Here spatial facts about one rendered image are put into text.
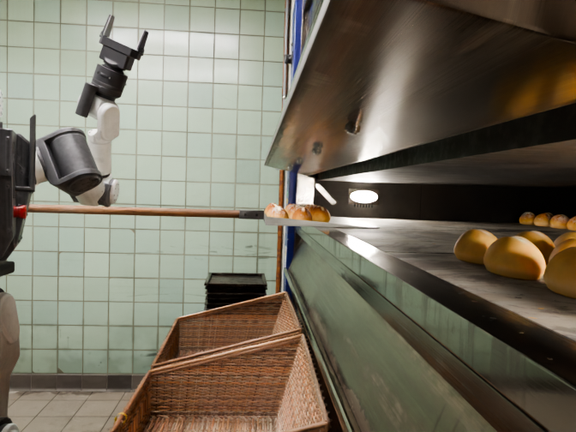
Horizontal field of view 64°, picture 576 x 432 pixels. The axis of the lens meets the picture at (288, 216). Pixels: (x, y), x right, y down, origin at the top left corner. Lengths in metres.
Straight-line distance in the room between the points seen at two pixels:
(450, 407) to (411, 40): 0.37
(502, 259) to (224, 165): 2.41
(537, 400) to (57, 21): 3.20
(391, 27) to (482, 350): 0.26
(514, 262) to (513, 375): 0.32
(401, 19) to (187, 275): 2.79
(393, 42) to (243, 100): 2.68
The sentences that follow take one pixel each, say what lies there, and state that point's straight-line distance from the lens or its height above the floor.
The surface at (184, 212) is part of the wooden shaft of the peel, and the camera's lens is 1.71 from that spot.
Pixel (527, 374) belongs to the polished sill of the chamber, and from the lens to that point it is 0.37.
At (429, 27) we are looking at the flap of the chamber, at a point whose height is 1.38.
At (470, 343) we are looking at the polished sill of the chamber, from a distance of 0.44.
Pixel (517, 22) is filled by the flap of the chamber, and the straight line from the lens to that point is 0.29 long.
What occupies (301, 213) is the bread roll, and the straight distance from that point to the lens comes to 1.46.
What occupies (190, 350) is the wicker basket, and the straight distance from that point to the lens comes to 2.12.
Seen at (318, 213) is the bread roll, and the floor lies 1.22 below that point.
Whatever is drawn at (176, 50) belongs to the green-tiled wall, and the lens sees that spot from 3.10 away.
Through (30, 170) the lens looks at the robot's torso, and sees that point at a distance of 1.25.
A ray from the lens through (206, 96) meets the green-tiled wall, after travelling 3.01.
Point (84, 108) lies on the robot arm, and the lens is 1.47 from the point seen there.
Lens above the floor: 1.29
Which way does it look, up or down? 3 degrees down
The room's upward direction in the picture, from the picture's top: 2 degrees clockwise
